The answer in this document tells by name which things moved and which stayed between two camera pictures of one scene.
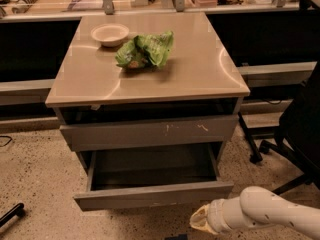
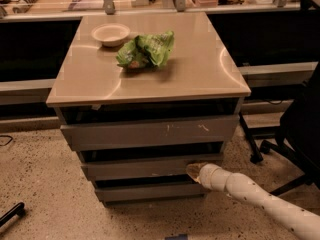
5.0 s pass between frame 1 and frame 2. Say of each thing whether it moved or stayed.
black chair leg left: stayed
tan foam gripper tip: moved
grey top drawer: stayed
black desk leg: stayed
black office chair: stayed
